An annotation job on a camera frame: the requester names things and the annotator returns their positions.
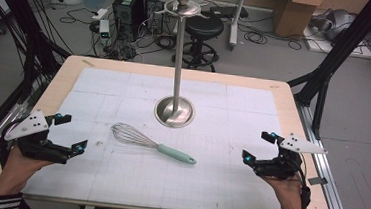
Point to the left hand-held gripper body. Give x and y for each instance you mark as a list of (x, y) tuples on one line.
[(36, 148)]

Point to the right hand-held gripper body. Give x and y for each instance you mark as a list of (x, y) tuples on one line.
[(280, 168)]

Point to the steel utensil stand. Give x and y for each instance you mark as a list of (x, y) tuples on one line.
[(176, 83)]

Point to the person's right hand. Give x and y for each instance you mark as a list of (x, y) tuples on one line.
[(288, 196)]

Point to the person's left hand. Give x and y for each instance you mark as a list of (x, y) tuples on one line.
[(15, 174)]

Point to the white grid mat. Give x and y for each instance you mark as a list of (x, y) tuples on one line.
[(201, 179)]

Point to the person's left striped sleeve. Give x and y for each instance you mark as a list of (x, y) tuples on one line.
[(2, 202)]

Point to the white electronic device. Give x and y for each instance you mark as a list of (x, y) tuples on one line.
[(104, 31)]

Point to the white power strip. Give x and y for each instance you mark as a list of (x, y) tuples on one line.
[(100, 13)]

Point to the tall cardboard box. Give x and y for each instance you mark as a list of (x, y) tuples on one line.
[(296, 14)]

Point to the black computer tower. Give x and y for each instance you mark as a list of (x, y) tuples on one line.
[(153, 8), (127, 11)]

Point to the black round stool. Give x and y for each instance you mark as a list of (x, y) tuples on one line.
[(204, 27)]

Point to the grey bag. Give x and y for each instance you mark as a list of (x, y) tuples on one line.
[(333, 24)]

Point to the flat black box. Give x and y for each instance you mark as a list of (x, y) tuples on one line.
[(229, 11)]

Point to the black metal frame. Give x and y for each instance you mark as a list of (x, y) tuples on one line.
[(338, 53), (28, 38)]

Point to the white stand post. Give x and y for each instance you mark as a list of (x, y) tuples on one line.
[(237, 18)]

